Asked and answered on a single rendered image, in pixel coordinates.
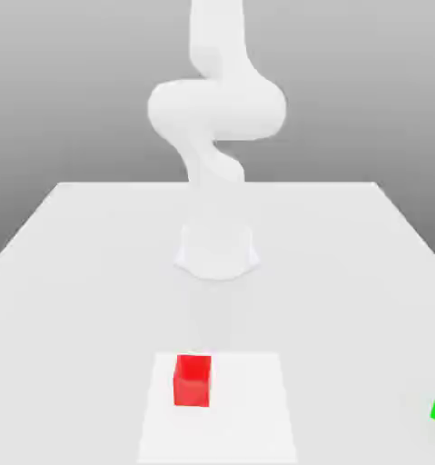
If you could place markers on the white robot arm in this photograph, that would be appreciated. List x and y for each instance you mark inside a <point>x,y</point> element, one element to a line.
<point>217,109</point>

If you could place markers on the small red cube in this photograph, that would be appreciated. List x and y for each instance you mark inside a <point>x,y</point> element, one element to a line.
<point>192,380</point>

